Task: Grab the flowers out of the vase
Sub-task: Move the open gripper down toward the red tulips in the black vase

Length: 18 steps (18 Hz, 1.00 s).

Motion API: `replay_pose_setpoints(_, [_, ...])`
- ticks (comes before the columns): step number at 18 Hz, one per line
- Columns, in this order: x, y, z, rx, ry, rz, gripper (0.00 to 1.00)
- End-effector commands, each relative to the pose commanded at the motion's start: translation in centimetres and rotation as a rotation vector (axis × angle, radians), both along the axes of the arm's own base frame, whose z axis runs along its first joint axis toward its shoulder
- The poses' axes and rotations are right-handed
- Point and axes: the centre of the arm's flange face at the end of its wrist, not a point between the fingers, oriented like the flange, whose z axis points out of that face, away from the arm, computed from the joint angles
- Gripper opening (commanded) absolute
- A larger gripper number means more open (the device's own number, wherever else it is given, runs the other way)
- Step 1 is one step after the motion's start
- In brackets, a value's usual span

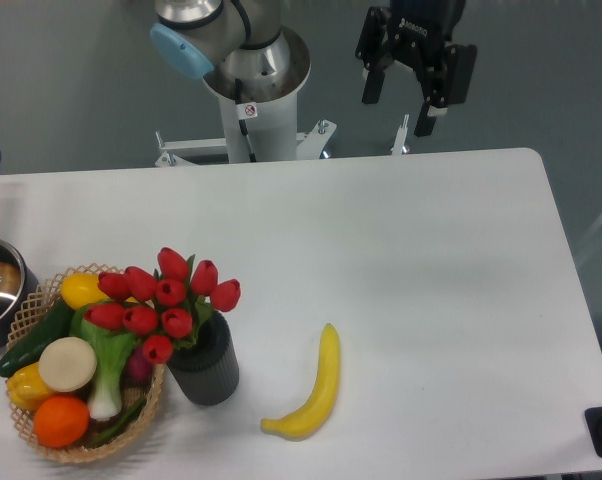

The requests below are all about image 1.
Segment woven wicker basket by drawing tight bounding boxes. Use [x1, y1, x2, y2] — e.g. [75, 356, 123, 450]
[7, 263, 164, 464]

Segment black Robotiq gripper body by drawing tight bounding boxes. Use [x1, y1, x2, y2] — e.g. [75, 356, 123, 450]
[380, 1, 466, 72]

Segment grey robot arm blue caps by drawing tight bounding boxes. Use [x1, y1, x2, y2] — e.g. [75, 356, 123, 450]
[150, 1, 477, 137]

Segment red tulip bouquet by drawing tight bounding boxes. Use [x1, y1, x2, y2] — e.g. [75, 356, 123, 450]
[83, 247, 241, 364]

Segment dark grey ribbed vase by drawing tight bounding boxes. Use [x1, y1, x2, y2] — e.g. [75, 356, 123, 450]
[167, 311, 240, 406]

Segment yellow lemon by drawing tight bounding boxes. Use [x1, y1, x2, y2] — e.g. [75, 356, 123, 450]
[60, 273, 109, 310]

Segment yellow bell pepper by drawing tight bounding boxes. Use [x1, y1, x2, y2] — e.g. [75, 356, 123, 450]
[6, 362, 56, 411]

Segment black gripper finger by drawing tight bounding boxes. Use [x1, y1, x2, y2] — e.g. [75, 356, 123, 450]
[355, 6, 393, 104]
[413, 44, 477, 137]

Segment yellow banana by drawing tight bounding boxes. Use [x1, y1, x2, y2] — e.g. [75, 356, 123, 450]
[260, 323, 341, 441]

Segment round cream bun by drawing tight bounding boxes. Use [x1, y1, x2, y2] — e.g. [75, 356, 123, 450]
[38, 337, 97, 393]

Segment orange fruit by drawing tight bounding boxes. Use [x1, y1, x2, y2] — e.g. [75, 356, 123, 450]
[33, 395, 90, 448]

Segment green bean pod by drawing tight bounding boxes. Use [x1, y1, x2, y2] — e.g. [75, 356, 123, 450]
[86, 398, 146, 449]

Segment green bok choy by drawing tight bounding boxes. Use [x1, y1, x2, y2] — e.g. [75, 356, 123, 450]
[70, 303, 136, 422]

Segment green cucumber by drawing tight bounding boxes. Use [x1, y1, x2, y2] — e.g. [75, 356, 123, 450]
[0, 299, 75, 378]

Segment purple radish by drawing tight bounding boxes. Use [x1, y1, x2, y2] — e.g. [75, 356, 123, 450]
[125, 347, 153, 383]

